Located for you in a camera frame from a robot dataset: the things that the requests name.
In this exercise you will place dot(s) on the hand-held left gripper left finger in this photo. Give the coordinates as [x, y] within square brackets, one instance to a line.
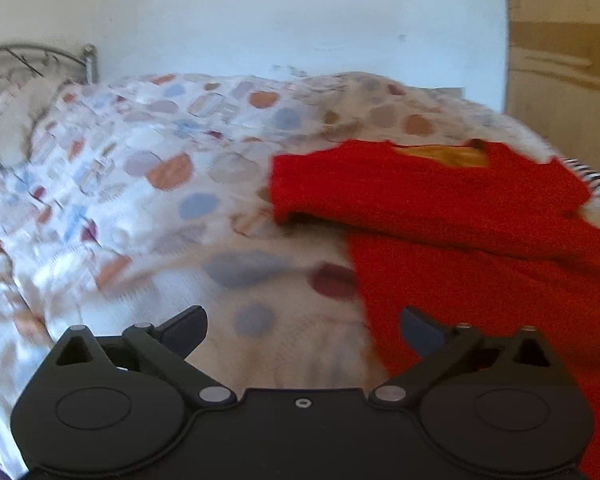
[186, 331]

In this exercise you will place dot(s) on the metal bed headboard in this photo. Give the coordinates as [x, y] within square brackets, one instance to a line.
[27, 60]

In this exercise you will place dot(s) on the yellow inner shirt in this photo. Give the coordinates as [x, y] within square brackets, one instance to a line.
[442, 156]

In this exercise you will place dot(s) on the patterned pillow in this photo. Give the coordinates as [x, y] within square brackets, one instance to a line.
[10, 120]

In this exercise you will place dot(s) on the dotted patterned bed blanket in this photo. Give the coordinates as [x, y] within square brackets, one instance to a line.
[145, 200]

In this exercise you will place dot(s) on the striped cloth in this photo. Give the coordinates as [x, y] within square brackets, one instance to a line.
[597, 180]

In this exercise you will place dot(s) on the wooden wardrobe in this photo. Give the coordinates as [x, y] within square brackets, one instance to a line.
[560, 60]

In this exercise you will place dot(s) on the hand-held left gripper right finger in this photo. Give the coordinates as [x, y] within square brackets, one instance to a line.
[421, 332]

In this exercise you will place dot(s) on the red knitted sweater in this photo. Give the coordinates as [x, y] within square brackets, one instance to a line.
[460, 240]

